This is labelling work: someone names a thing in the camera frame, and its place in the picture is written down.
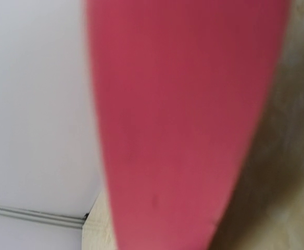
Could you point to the pink wooden picture frame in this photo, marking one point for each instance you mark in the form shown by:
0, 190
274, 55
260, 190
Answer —
179, 89

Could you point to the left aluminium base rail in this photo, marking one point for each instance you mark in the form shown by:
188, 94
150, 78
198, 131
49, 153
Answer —
43, 218

